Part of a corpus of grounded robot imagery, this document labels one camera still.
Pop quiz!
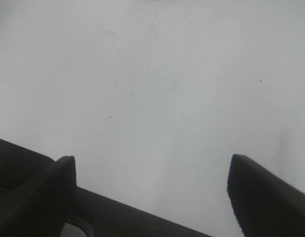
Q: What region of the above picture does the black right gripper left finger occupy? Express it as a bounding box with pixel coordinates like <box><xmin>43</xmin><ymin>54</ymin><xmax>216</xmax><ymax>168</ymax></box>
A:
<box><xmin>0</xmin><ymin>157</ymin><xmax>76</xmax><ymax>237</ymax></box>

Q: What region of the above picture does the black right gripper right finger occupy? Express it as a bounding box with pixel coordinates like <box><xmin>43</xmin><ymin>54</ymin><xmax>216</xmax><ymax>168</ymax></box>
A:
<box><xmin>227</xmin><ymin>154</ymin><xmax>305</xmax><ymax>237</ymax></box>

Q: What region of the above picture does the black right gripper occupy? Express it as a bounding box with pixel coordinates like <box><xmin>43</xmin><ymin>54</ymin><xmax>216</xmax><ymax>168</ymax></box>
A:
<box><xmin>0</xmin><ymin>136</ymin><xmax>212</xmax><ymax>237</ymax></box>

